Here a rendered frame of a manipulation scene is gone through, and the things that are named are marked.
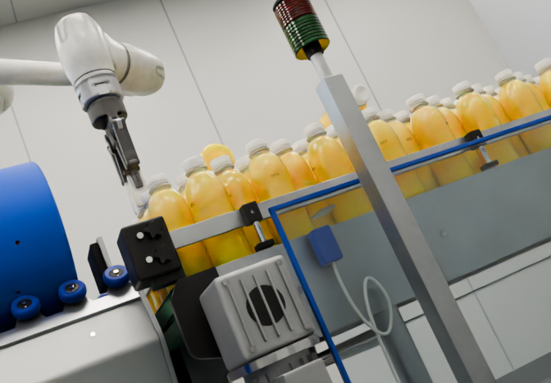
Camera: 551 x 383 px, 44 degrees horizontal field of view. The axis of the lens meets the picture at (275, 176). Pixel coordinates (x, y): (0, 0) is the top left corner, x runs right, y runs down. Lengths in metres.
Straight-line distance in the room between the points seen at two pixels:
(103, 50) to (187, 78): 3.15
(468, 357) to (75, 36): 0.96
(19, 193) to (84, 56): 0.37
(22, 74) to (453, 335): 1.13
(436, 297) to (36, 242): 0.63
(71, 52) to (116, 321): 0.58
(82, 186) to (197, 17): 1.45
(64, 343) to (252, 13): 4.00
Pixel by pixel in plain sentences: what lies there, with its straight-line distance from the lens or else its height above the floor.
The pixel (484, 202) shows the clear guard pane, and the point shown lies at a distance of 1.27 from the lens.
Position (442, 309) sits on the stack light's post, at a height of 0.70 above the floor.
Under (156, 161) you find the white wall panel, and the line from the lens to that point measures 4.31.
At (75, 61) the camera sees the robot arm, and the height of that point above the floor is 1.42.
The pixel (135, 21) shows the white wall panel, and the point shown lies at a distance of 4.79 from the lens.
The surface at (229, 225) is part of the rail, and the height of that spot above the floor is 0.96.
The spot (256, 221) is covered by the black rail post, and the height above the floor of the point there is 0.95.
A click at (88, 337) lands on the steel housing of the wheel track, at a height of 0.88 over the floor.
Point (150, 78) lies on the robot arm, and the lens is 1.57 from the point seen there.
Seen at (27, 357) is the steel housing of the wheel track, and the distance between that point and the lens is 1.12.
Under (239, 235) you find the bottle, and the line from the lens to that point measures 1.14.
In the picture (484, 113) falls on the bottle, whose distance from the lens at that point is 1.47.
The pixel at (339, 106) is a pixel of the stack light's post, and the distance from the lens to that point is 1.08.
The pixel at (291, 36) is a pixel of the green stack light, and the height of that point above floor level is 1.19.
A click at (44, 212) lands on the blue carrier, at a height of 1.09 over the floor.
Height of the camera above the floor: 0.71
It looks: 15 degrees up
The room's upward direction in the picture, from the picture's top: 24 degrees counter-clockwise
